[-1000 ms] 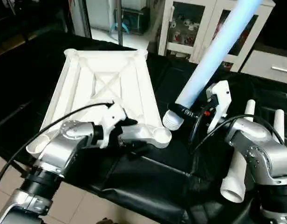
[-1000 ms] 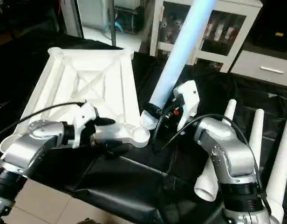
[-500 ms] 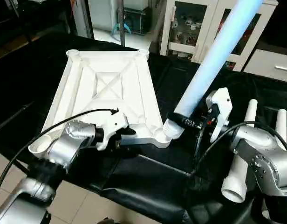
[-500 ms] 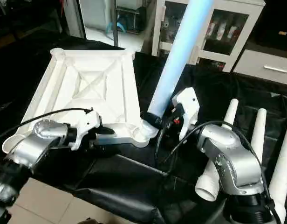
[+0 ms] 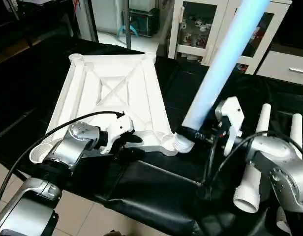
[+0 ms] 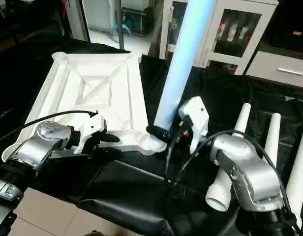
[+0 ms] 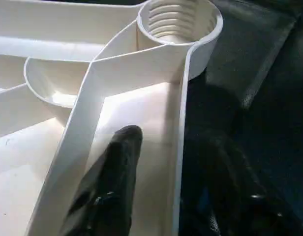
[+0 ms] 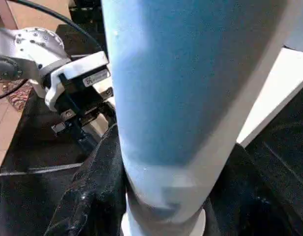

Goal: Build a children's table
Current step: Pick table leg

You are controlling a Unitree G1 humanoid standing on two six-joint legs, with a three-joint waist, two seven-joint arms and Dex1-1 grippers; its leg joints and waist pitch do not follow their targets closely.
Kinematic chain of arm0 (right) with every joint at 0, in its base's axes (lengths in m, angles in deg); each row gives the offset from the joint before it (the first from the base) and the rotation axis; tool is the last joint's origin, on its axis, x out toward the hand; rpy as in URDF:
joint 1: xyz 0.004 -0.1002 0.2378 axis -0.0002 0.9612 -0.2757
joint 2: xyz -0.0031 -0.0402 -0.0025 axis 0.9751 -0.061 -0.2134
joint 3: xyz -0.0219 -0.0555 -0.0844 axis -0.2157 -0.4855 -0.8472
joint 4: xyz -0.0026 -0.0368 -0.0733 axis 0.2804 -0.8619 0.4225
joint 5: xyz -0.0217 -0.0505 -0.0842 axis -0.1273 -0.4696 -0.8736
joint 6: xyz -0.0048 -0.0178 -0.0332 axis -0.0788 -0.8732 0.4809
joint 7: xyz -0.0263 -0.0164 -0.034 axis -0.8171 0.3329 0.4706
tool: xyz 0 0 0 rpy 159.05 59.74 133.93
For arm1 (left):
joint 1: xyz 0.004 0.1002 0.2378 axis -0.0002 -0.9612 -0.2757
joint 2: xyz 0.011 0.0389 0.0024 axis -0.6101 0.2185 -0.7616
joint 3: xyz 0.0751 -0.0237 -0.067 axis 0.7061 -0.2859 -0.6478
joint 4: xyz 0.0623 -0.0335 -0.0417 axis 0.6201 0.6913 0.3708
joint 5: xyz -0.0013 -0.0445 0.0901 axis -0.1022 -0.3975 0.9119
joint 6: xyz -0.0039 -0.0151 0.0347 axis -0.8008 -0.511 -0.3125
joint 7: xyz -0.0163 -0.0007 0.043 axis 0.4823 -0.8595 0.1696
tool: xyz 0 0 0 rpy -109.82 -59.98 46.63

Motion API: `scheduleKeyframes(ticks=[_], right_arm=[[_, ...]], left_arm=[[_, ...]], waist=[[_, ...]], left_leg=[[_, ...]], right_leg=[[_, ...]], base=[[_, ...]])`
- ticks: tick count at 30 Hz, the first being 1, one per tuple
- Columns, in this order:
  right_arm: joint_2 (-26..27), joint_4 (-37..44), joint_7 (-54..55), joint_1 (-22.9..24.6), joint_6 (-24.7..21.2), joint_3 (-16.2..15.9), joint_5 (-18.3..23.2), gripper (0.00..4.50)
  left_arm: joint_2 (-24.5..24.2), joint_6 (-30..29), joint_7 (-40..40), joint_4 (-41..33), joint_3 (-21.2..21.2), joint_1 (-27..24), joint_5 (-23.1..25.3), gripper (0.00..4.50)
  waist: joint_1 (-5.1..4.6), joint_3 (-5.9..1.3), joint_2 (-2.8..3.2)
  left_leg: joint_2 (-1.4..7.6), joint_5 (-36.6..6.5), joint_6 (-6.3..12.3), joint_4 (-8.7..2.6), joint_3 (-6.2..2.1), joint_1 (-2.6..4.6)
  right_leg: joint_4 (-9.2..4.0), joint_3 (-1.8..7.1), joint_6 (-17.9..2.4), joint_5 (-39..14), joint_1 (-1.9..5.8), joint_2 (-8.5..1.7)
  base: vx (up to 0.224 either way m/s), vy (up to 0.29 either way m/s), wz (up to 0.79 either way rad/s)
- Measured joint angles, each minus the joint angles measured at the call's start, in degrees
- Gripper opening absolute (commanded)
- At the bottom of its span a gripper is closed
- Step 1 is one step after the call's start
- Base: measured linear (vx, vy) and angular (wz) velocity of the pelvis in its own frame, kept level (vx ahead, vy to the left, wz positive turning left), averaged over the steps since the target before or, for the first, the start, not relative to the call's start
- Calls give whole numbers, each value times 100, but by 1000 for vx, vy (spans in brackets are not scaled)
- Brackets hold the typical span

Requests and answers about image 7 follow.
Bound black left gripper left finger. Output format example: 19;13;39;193
61;125;144;236

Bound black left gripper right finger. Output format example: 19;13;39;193
179;135;303;236

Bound white plastic table top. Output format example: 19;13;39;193
0;0;224;236

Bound black work mat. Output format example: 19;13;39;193
177;0;303;236

